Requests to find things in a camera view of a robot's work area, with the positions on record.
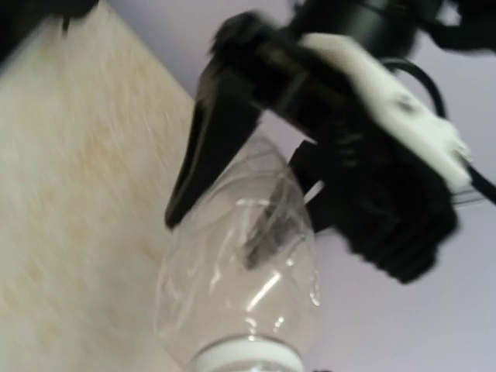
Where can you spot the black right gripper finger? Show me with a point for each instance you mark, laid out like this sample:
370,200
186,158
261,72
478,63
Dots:
20,17

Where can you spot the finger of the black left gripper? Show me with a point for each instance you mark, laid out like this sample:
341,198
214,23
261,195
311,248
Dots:
224,118

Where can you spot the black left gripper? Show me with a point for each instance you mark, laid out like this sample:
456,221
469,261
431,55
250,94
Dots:
393,209

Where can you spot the clear plastic bottle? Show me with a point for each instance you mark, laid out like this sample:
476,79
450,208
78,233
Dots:
212,314

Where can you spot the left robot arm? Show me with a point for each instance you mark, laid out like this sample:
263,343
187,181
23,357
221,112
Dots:
281,72

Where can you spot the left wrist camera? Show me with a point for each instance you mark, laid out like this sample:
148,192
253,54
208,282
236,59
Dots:
395,109

